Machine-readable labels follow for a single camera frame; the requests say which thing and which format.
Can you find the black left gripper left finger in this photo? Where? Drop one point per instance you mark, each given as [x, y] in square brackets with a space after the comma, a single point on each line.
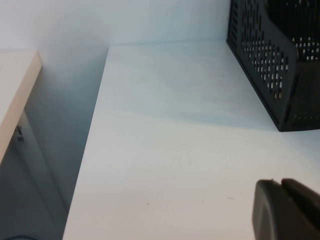
[267, 212]

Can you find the black plastic book stand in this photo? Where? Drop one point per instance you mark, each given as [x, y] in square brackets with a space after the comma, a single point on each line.
[265, 50]

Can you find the small metal bracket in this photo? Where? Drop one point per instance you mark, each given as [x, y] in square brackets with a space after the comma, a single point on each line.
[19, 135]

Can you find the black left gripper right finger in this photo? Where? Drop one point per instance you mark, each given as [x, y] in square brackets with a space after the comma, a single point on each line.
[305, 200]

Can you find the beige side table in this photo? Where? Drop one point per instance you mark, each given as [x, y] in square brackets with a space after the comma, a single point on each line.
[15, 87]

